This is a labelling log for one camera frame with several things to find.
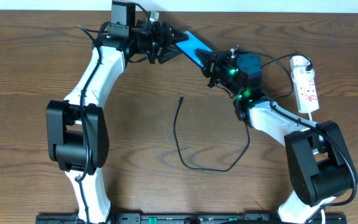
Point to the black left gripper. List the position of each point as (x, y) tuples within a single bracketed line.
[(155, 42)]

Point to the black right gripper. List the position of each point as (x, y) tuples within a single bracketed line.
[(213, 66)]

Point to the blue screen smartphone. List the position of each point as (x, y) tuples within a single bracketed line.
[(191, 47)]

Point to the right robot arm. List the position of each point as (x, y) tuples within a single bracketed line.
[(322, 173)]

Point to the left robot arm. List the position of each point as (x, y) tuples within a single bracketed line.
[(77, 134)]

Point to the white power strip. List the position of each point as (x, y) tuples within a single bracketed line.
[(302, 75)]

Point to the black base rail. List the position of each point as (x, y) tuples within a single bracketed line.
[(136, 218)]

